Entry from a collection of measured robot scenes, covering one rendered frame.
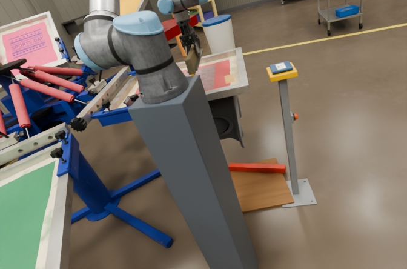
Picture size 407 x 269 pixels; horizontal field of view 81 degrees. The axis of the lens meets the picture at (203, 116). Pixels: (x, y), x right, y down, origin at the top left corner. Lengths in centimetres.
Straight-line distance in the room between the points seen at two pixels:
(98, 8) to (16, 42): 226
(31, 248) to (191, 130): 57
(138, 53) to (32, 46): 226
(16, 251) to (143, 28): 73
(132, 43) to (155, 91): 14
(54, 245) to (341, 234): 145
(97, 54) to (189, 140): 35
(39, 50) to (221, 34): 282
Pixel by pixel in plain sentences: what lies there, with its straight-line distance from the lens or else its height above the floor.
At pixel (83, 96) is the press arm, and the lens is 167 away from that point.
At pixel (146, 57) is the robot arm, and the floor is 133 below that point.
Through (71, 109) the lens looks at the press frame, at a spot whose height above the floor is 98.
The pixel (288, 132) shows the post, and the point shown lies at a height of 56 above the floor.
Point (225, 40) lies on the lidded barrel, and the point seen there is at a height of 33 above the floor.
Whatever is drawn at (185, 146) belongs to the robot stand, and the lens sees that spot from 73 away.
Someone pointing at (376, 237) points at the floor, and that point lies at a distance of 176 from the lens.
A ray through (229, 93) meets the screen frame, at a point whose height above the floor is 97.
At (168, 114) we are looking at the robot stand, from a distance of 67.
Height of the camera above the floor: 148
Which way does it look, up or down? 30 degrees down
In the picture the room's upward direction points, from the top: 18 degrees counter-clockwise
